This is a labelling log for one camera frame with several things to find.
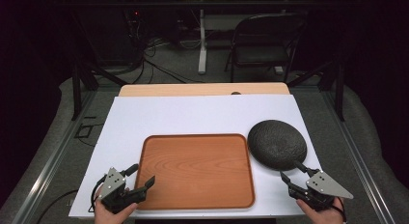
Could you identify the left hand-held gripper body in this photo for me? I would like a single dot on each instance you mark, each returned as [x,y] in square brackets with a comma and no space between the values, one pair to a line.
[117,190]

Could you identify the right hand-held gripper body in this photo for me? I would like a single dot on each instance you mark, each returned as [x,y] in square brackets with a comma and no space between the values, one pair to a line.
[321,190]

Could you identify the dark grey round plate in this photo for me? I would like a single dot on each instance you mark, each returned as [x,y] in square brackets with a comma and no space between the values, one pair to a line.
[276,143]

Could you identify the brown wooden tray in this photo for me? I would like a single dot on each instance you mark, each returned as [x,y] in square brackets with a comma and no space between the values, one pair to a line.
[196,171]

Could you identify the person's right hand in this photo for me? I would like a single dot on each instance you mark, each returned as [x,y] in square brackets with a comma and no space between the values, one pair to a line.
[321,214]

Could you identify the person's left hand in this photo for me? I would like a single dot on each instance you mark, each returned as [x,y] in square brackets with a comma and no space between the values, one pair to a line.
[109,214]

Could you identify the white table mat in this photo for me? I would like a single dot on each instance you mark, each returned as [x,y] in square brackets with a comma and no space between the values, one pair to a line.
[180,114]

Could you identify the black metal stand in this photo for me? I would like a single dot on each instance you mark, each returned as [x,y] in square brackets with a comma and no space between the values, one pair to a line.
[76,89]
[337,85]

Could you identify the light wooden table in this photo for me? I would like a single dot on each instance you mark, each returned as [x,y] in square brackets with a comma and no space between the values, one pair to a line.
[202,89]

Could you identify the black folding chair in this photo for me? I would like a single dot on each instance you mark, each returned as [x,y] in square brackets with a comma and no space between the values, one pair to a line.
[263,47]

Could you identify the white desk leg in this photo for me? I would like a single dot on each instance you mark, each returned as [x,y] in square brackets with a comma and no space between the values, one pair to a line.
[202,50]

